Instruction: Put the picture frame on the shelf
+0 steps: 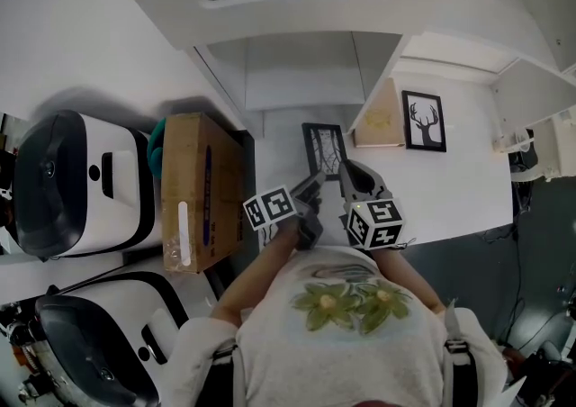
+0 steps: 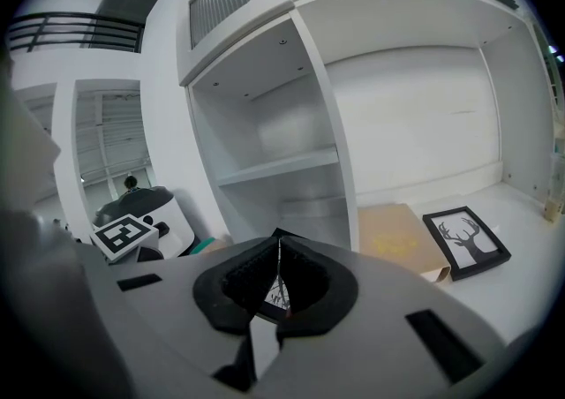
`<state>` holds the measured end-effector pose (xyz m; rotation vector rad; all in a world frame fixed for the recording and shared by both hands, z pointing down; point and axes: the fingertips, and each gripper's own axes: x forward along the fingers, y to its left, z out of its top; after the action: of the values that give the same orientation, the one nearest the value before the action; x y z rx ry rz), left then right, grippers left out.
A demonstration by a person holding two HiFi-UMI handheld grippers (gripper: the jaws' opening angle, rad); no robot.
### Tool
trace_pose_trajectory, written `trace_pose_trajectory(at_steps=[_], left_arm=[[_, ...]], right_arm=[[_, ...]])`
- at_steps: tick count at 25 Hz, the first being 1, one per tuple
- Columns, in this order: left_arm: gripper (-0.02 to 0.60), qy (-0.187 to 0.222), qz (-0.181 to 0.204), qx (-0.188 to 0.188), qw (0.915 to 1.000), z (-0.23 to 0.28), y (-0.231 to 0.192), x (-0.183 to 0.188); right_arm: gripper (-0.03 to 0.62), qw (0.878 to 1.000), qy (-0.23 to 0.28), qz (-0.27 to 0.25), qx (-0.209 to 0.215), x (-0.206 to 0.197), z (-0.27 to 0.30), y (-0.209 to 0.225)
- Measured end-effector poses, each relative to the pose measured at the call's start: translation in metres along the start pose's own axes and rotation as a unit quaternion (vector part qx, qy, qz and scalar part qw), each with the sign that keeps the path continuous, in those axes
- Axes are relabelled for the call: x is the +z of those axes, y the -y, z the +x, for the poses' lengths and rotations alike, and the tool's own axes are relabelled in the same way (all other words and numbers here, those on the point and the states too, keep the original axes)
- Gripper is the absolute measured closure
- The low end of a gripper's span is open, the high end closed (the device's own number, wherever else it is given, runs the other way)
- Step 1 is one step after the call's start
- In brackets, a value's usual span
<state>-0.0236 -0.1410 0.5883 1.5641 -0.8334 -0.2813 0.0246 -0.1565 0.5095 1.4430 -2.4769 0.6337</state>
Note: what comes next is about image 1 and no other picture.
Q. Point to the teal round object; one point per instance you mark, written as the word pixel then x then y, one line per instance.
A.
pixel 156 148

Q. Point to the black framed tree picture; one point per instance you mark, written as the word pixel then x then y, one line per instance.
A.
pixel 325 148

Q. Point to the white table top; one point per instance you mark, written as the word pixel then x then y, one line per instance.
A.
pixel 450 198

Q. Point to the person's right forearm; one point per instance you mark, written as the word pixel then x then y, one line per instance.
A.
pixel 411 279

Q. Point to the brown cardboard box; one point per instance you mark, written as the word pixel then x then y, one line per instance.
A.
pixel 193 189

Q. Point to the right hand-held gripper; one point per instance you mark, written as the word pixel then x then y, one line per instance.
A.
pixel 377 225

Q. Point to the black framed deer picture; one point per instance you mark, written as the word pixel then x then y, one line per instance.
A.
pixel 424 121

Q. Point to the white and black robot machine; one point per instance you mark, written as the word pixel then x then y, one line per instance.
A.
pixel 90 184
pixel 117 342

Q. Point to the person's left forearm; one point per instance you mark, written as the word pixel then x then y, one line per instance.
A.
pixel 256 274

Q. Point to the white shelf unit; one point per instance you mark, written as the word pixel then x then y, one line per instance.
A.
pixel 450 4

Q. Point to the tan wooden box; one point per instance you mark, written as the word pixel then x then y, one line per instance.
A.
pixel 380 119

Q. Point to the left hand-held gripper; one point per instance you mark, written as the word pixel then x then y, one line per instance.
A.
pixel 272 209

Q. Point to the person's flower print shirt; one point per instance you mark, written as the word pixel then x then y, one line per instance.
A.
pixel 342 351

